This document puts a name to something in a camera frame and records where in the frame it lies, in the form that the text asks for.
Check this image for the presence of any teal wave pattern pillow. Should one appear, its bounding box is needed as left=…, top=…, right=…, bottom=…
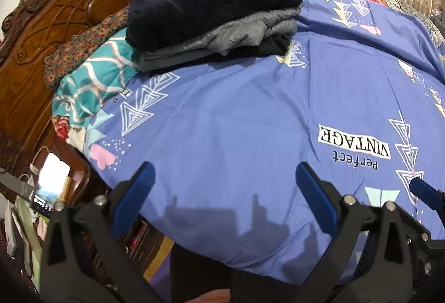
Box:
left=52, top=28, right=140, bottom=128

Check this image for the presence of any dark navy fluffy garment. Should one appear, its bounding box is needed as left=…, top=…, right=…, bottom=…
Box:
left=126, top=0, right=302, bottom=52

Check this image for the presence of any grey puffer jacket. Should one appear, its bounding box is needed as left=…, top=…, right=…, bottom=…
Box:
left=138, top=7, right=301, bottom=73

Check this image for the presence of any carved wooden headboard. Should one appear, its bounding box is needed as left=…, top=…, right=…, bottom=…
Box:
left=0, top=0, right=192, bottom=206

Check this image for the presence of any blue patterned bed sheet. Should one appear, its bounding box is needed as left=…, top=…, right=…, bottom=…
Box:
left=85, top=0, right=444, bottom=284

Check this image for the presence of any smartphone with lit screen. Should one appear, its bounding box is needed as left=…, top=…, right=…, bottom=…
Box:
left=31, top=152, right=71, bottom=218

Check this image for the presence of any brown floral pillow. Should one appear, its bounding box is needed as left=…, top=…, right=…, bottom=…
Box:
left=44, top=6, right=129, bottom=91

